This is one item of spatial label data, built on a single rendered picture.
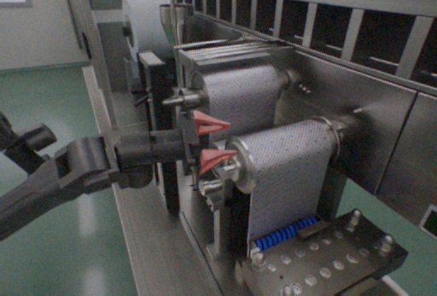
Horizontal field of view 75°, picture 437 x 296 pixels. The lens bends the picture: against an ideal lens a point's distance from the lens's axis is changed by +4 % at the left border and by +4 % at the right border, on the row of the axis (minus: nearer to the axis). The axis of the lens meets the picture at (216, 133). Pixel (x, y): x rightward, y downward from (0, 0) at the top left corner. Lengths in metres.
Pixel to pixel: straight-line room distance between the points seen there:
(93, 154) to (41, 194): 0.09
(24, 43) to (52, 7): 0.80
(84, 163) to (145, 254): 0.56
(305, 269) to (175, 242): 0.41
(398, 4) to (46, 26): 5.71
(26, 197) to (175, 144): 0.24
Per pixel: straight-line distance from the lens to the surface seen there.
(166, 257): 0.95
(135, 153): 0.48
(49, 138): 0.96
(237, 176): 0.67
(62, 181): 0.48
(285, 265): 0.79
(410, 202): 0.82
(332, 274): 0.81
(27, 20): 6.06
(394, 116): 0.77
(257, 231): 0.80
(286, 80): 0.97
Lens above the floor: 1.67
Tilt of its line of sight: 31 degrees down
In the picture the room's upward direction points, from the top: straight up
